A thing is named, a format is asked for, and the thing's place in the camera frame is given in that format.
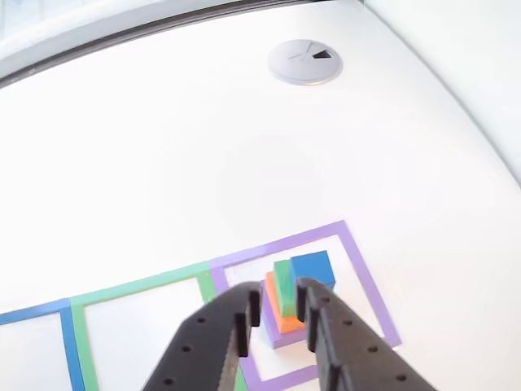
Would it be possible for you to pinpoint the purple block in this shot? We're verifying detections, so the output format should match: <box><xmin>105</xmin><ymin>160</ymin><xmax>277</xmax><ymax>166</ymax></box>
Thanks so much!
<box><xmin>260</xmin><ymin>301</ymin><xmax>310</xmax><ymax>350</ymax></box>

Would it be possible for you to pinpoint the orange cube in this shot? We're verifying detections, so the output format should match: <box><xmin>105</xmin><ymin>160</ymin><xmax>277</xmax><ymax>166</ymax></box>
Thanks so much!
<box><xmin>265</xmin><ymin>270</ymin><xmax>307</xmax><ymax>334</ymax></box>

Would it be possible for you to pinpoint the green cube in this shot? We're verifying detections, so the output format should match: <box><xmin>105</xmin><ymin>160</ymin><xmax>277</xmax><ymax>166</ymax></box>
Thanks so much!
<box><xmin>273</xmin><ymin>258</ymin><xmax>300</xmax><ymax>318</ymax></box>

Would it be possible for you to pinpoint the small blue cube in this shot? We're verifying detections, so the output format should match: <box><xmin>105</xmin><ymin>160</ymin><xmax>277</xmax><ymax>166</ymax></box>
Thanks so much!
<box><xmin>290</xmin><ymin>250</ymin><xmax>337</xmax><ymax>288</ymax></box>

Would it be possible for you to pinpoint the silver table grommet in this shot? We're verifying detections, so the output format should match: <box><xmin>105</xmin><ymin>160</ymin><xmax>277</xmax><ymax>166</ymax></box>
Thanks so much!
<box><xmin>266</xmin><ymin>38</ymin><xmax>344</xmax><ymax>86</ymax></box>

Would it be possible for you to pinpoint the purple square frame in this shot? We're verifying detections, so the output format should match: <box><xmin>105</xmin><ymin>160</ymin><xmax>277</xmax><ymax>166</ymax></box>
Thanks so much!
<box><xmin>208</xmin><ymin>219</ymin><xmax>404</xmax><ymax>391</ymax></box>

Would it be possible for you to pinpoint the green square frame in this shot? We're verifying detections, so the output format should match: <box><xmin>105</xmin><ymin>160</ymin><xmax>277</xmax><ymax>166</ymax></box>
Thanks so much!
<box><xmin>69</xmin><ymin>260</ymin><xmax>249</xmax><ymax>391</ymax></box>

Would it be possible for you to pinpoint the blue square frame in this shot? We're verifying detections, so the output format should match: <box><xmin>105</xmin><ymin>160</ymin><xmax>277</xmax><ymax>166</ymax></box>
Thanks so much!
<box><xmin>0</xmin><ymin>298</ymin><xmax>86</xmax><ymax>391</ymax></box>

